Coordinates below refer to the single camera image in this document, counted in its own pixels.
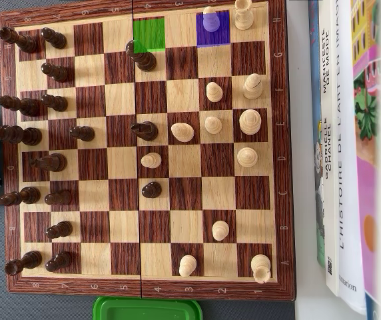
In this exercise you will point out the light wooden pawn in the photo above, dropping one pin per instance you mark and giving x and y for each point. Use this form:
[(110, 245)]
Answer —
[(188, 265), (220, 230), (151, 160), (182, 132), (214, 92), (211, 20), (213, 125)]

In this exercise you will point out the wooden folding chess board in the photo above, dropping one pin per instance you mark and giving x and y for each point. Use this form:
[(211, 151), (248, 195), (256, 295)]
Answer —
[(122, 163)]

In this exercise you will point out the dark wooden pawn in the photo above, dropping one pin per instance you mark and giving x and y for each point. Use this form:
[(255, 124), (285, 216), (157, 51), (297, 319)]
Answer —
[(55, 39), (84, 133), (56, 102), (57, 72), (60, 261), (152, 190), (60, 229), (60, 198)]

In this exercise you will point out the dark wooden knight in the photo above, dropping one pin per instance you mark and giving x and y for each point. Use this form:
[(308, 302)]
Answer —
[(146, 130), (52, 162)]

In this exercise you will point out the light wooden bishop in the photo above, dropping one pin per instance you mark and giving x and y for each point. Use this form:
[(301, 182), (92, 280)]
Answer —
[(253, 86)]

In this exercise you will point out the light wooden rook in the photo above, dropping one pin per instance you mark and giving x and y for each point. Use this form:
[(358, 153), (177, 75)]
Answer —
[(243, 18), (260, 266)]

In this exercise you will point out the green spine book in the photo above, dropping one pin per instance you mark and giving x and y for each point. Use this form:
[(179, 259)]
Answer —
[(315, 100)]

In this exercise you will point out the green plastic container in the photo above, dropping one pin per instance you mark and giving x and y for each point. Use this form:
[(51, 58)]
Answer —
[(144, 310)]

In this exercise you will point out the white art history book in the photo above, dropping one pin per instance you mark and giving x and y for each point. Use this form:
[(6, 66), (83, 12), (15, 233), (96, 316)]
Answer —
[(347, 200)]

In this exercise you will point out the dark wooden bishop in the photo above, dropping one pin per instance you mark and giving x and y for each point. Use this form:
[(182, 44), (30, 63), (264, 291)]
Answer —
[(24, 106), (24, 196)]

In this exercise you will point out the dark wooden king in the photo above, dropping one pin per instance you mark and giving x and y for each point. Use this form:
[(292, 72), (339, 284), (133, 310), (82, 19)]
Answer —
[(20, 135)]

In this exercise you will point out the colourful pink book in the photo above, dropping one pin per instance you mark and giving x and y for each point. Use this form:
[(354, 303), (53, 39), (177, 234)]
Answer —
[(365, 186)]

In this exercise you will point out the dark wooden rook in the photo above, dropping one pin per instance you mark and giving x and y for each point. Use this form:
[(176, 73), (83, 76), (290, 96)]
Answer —
[(27, 261), (24, 41)]

